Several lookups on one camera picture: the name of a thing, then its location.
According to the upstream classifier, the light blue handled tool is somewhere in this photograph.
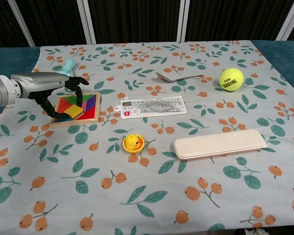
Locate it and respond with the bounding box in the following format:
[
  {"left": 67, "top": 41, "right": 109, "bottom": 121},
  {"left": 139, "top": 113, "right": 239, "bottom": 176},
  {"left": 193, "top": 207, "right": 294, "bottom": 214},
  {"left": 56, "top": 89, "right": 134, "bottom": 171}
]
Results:
[{"left": 59, "top": 58, "right": 77, "bottom": 77}]

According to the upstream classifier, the yellow tennis ball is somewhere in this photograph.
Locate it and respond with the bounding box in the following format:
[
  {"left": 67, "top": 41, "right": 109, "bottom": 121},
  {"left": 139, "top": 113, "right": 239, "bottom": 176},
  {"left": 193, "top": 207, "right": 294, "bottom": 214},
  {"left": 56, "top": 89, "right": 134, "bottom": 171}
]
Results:
[{"left": 219, "top": 67, "right": 244, "bottom": 92}]

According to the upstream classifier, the yellow square block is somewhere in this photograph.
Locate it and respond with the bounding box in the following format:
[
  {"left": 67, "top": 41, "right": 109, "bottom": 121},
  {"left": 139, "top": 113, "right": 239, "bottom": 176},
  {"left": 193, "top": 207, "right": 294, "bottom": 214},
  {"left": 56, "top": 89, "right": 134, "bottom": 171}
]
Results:
[{"left": 64, "top": 104, "right": 85, "bottom": 118}]

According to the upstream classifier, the clear ruler set package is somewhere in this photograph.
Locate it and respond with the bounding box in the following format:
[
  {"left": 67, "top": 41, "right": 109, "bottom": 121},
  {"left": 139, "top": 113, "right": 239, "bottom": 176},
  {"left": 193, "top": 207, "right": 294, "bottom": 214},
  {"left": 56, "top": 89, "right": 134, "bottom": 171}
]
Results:
[{"left": 113, "top": 95, "right": 188, "bottom": 119}]

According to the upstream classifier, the yellow duck toy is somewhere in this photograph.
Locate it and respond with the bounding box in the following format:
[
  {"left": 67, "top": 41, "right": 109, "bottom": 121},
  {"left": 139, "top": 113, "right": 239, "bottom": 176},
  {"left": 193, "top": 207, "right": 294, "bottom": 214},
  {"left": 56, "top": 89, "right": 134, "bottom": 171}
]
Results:
[{"left": 122, "top": 133, "right": 146, "bottom": 154}]

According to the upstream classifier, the metal spatula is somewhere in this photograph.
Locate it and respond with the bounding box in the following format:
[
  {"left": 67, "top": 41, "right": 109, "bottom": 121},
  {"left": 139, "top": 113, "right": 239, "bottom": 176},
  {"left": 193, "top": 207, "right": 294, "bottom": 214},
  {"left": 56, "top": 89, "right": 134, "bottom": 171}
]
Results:
[{"left": 155, "top": 71, "right": 205, "bottom": 84}]

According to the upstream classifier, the cream pencil case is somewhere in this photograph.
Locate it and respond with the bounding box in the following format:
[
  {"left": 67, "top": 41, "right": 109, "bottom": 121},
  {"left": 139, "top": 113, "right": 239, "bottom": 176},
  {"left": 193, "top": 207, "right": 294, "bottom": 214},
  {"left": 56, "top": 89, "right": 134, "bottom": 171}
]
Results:
[{"left": 173, "top": 129, "right": 269, "bottom": 161}]

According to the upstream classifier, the floral fruit print tablecloth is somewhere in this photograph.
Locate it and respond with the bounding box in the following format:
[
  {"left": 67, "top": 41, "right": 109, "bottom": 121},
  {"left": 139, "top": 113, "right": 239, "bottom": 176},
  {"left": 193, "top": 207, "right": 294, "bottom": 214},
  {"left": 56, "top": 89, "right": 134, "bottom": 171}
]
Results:
[{"left": 0, "top": 39, "right": 294, "bottom": 235}]

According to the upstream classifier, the wooden tangram puzzle tray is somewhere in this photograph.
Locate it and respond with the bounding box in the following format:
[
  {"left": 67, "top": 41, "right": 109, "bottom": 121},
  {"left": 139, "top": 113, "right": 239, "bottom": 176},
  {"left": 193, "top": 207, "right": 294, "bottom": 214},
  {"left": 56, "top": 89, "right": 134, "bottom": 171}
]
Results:
[{"left": 49, "top": 92, "right": 101, "bottom": 128}]

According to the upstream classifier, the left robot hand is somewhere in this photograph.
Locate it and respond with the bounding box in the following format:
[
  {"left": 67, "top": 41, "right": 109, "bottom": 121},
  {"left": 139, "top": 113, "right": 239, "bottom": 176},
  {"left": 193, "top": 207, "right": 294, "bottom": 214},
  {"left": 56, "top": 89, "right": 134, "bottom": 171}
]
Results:
[{"left": 10, "top": 72, "right": 90, "bottom": 119}]

